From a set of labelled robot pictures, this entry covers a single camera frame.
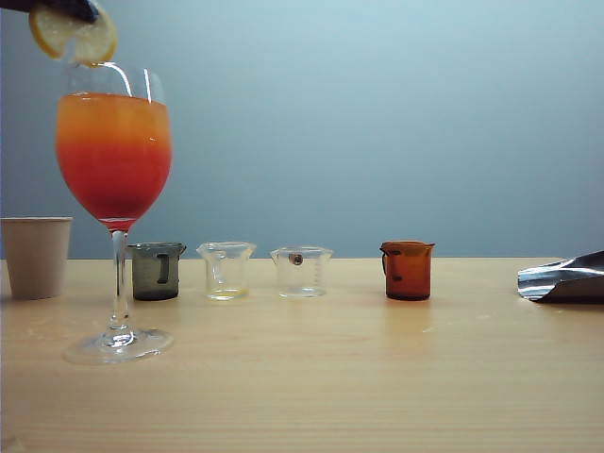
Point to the clear measuring cup brown spot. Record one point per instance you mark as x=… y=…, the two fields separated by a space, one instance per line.
x=302 y=278

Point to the clear measuring cup yellow residue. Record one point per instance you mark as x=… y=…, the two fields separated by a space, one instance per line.
x=227 y=271

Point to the wine glass with orange-red drink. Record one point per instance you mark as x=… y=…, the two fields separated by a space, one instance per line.
x=113 y=156

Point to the beige paper cup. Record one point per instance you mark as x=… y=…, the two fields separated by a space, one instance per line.
x=38 y=257

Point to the grey smoked small measuring cup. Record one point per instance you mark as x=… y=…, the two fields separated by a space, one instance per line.
x=146 y=278

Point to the amber small measuring cup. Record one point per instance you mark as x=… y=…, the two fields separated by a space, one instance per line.
x=410 y=276

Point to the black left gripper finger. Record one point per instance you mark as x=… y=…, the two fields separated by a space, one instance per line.
x=75 y=7
x=28 y=4

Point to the yellow lemon slice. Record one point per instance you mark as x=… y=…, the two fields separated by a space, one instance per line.
x=53 y=29

